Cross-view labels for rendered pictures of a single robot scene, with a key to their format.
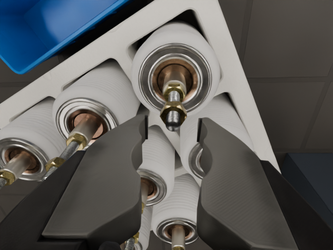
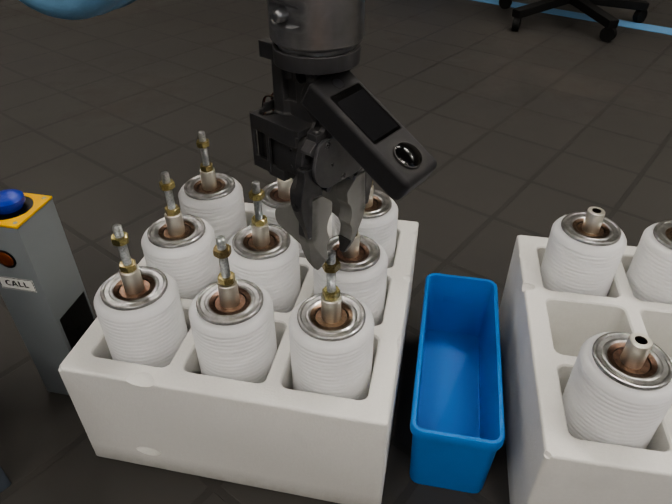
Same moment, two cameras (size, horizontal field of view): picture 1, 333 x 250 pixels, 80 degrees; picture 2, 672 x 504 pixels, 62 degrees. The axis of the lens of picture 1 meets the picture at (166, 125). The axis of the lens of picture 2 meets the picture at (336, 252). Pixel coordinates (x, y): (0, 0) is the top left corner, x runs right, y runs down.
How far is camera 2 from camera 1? 47 cm
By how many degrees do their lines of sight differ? 36
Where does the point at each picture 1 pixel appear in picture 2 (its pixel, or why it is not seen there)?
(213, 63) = (320, 344)
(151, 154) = (279, 273)
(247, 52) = not seen: outside the picture
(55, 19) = (454, 359)
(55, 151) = not seen: hidden behind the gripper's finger
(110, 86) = (363, 293)
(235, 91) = (257, 388)
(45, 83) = (403, 272)
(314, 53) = not seen: outside the picture
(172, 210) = (205, 245)
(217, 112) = (261, 347)
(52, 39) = (439, 340)
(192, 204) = (184, 266)
